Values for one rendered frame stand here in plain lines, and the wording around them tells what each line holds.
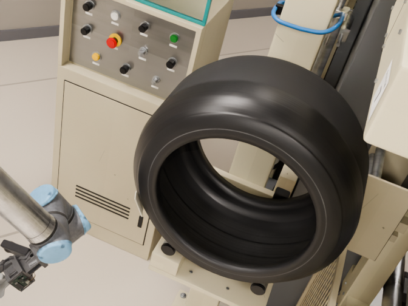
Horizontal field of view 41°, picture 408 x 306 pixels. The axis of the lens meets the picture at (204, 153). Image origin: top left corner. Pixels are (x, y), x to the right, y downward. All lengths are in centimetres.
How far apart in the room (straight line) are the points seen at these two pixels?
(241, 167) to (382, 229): 48
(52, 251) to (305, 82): 78
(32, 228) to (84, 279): 121
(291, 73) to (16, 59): 288
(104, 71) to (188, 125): 103
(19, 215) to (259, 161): 77
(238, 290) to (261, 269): 24
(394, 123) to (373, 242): 93
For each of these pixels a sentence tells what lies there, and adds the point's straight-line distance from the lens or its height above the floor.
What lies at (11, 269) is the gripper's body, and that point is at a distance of 174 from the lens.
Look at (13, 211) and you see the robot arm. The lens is 141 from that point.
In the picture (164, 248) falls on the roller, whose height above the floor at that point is 90.
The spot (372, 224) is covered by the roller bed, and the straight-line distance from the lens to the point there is 175.
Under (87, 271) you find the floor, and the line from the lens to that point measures 267.
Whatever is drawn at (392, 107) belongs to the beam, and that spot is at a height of 172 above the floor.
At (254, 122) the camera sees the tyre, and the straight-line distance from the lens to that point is 121.
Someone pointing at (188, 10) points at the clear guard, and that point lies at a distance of 196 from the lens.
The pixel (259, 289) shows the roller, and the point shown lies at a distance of 160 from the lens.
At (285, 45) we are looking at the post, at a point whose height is 145.
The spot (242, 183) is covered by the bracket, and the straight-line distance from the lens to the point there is 181.
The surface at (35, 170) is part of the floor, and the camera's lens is 312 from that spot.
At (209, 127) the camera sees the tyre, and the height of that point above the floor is 139.
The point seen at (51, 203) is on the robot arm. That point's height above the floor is 97.
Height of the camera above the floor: 212
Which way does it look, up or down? 39 degrees down
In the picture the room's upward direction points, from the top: 16 degrees clockwise
